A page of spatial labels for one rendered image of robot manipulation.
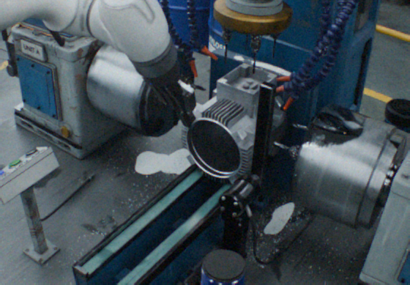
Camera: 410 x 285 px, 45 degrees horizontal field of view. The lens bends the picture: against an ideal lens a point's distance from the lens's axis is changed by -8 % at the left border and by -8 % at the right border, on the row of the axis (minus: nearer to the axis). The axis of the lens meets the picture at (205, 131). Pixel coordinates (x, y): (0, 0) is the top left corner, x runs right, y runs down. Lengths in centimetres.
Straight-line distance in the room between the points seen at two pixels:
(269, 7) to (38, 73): 72
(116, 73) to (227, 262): 75
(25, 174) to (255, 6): 61
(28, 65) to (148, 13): 73
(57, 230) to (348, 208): 72
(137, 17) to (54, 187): 73
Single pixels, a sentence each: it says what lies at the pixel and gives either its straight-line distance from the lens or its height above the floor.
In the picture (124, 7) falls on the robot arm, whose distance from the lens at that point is 88.
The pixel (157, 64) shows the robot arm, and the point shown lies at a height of 130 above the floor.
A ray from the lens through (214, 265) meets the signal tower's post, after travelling 71.
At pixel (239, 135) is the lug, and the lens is 118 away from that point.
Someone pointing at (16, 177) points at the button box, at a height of 107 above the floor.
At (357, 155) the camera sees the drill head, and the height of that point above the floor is 114.
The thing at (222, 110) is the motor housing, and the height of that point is 111.
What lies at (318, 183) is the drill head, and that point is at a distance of 111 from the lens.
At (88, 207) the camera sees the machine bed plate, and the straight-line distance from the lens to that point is 142.
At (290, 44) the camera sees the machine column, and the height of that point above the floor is 117.
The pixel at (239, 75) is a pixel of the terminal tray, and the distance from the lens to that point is 134.
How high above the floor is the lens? 176
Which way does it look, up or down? 35 degrees down
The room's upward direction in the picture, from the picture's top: 2 degrees clockwise
